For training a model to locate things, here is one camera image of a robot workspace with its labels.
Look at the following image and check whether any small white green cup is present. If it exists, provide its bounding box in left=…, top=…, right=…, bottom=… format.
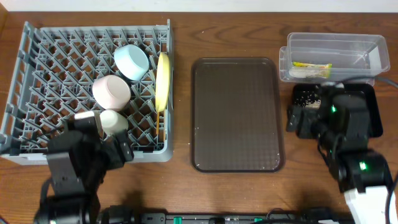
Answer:
left=99, top=110, right=129, bottom=136

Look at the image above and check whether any white napkin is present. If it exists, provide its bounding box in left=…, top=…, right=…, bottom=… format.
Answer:
left=289, top=68, right=315, bottom=78

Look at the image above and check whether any pink bowl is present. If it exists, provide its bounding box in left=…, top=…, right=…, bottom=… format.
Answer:
left=92, top=75, right=131, bottom=111

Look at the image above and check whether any wooden chopstick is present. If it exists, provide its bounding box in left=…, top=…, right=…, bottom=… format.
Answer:
left=163, top=110, right=167, bottom=142
left=156, top=111, right=160, bottom=135

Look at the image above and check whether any green snack wrapper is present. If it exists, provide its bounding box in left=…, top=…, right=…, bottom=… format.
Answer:
left=292, top=62, right=332, bottom=78

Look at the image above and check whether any yellow plate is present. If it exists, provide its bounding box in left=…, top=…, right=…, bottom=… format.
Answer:
left=155, top=52, right=171, bottom=113

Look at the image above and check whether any light blue bowl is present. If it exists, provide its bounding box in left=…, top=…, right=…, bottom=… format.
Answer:
left=114, top=44, right=149, bottom=81

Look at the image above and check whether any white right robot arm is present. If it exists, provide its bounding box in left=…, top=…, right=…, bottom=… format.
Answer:
left=287, top=94, right=397, bottom=223

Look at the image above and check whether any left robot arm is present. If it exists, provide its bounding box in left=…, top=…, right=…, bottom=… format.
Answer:
left=34, top=128, right=135, bottom=224

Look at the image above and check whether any black waste bin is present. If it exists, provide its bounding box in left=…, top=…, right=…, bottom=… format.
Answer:
left=292, top=83, right=383, bottom=138

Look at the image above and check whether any grey dishwasher rack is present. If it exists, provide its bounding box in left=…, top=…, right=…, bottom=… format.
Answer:
left=1, top=23, right=174, bottom=165

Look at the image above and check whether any spilled white rice pile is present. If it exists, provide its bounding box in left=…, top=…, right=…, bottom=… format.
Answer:
left=293, top=91, right=321, bottom=109

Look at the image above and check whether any dark brown serving tray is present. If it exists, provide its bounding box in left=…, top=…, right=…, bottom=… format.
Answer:
left=190, top=57, right=285, bottom=173

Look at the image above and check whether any clear plastic bin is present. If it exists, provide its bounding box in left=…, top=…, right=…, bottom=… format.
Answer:
left=279, top=32, right=391, bottom=85

